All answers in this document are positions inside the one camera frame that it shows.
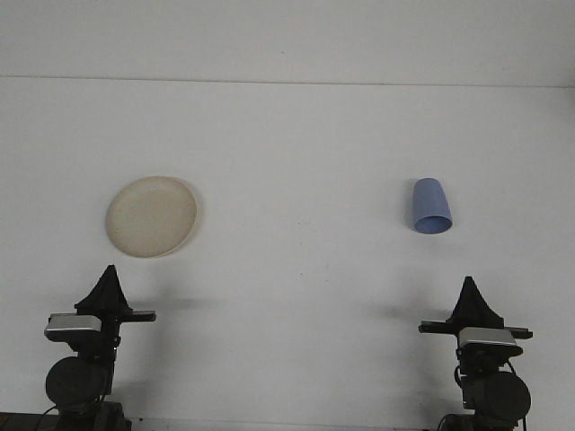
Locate pale round plate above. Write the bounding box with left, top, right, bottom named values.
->
left=104, top=175, right=202, bottom=259

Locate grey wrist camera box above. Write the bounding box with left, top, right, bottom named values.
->
left=456, top=326, right=525, bottom=356
left=43, top=313, right=102, bottom=342

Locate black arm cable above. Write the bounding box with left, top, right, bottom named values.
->
left=38, top=345, right=122, bottom=431
left=452, top=356, right=531, bottom=431

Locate pale blue cup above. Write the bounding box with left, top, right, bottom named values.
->
left=411, top=177, right=454, bottom=235

